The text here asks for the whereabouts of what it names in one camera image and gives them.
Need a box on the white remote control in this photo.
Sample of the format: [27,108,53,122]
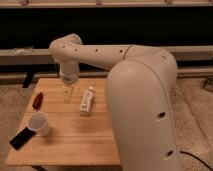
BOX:
[79,86,94,116]

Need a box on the black cable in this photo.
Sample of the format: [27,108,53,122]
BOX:
[180,150,213,171]

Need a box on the dark red small object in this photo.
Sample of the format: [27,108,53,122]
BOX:
[32,92,43,110]

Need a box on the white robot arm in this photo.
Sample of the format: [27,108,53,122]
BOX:
[49,34,182,171]

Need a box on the wooden board table top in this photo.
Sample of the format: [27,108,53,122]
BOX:
[6,78,120,166]

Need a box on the black smartphone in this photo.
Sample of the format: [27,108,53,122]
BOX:
[10,127,35,150]

